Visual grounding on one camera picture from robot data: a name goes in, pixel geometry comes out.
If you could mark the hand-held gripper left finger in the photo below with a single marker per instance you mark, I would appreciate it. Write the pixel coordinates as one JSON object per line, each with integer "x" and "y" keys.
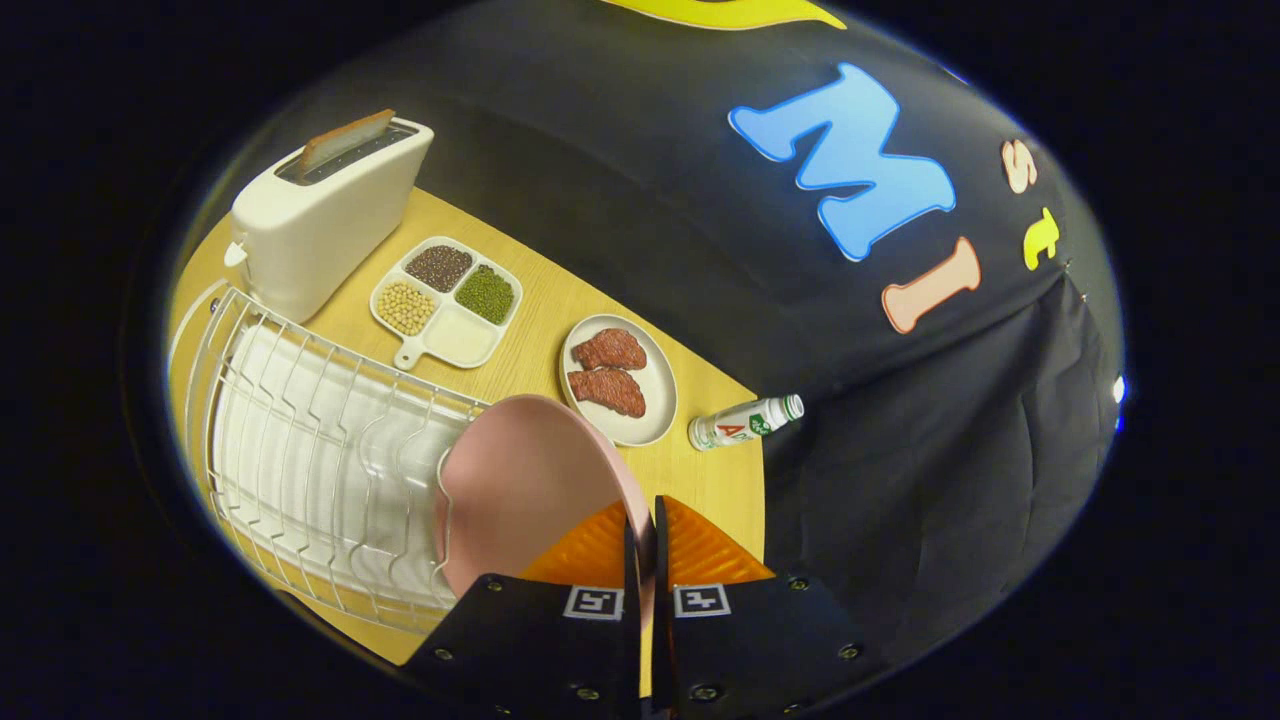
{"x": 560, "y": 650}

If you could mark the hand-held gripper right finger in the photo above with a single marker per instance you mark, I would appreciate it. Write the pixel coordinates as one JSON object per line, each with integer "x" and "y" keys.
{"x": 740, "y": 640}

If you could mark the pink plate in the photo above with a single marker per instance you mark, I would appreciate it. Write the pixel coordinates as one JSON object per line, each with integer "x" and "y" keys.
{"x": 520, "y": 480}

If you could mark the beige plate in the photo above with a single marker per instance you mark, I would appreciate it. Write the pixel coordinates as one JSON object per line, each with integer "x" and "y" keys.
{"x": 660, "y": 400}

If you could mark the white green drink bottle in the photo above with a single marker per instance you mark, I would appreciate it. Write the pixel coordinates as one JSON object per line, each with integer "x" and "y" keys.
{"x": 735, "y": 428}

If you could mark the red meat slice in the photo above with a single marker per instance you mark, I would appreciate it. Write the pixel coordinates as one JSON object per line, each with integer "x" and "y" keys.
{"x": 610, "y": 350}
{"x": 610, "y": 392}

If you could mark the white divided tray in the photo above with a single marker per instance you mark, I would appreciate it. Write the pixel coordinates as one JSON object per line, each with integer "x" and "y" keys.
{"x": 460, "y": 338}

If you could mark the pile of green beans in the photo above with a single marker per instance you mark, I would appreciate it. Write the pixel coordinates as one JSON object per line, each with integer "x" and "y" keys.
{"x": 486, "y": 295}

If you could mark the pile of yellow soybeans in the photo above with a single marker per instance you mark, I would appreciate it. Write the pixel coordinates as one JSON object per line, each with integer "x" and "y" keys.
{"x": 406, "y": 308}

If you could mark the pile of dark beans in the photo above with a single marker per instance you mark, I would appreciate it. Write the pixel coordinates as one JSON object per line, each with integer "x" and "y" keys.
{"x": 438, "y": 268}

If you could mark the white toaster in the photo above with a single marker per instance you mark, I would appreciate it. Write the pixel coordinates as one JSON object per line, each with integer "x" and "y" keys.
{"x": 320, "y": 230}

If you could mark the bread slice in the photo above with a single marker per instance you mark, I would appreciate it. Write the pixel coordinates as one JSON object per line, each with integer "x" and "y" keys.
{"x": 345, "y": 140}

